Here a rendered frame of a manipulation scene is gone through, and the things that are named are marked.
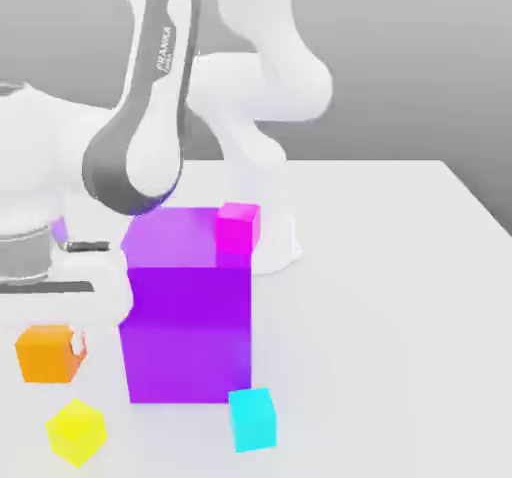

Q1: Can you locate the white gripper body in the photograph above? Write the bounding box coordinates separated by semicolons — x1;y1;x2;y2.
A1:
0;259;134;329

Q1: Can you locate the small orange cube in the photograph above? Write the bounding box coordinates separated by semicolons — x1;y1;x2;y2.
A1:
14;324;88;385

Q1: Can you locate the small yellow cube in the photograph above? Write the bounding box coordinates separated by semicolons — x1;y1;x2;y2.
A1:
44;398;108;469

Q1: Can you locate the small magenta cube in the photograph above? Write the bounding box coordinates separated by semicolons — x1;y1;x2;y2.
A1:
215;201;262;256

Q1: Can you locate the small cyan cube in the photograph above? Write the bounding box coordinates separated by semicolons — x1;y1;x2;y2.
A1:
227;386;278;454

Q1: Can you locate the large purple box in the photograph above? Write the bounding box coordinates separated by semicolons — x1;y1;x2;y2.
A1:
118;205;253;404

